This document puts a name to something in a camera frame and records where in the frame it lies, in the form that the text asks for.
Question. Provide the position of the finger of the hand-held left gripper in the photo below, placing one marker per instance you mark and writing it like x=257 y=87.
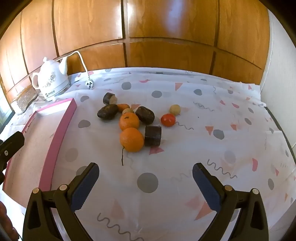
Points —
x=12 y=143

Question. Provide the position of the orange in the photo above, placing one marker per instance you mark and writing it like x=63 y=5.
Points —
x=131 y=139
x=129 y=121

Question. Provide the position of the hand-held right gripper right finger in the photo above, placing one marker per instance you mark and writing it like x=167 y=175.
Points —
x=205 y=185

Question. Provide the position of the dark brown avocado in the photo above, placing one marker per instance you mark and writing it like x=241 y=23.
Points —
x=145 y=115
x=107 y=112

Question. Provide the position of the woven tissue box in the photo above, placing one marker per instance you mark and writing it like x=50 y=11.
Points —
x=25 y=99

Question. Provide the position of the pink tray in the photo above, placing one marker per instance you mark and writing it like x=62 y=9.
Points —
x=34 y=143

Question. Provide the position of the cut dark brown fruit piece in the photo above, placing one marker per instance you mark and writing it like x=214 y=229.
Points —
x=108 y=98

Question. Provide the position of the small orange carrot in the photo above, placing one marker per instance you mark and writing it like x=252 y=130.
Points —
x=123 y=107

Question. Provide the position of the small beige round fruit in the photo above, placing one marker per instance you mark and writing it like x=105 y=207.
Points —
x=128 y=111

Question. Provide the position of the thin dark twig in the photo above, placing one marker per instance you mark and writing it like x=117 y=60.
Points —
x=122 y=160

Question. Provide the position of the white patterned tablecloth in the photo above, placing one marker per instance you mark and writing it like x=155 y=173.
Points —
x=185 y=150

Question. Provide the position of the white ceramic electric kettle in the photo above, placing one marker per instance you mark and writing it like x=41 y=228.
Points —
x=52 y=81

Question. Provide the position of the person's left hand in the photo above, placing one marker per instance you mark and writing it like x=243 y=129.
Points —
x=5 y=220

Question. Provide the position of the red tomato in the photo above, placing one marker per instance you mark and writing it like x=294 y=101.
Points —
x=168 y=120

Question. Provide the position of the dark brown cylinder fruit piece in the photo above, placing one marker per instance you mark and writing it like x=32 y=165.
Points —
x=152 y=135

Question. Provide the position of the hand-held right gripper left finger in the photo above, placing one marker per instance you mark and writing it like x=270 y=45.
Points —
x=84 y=187

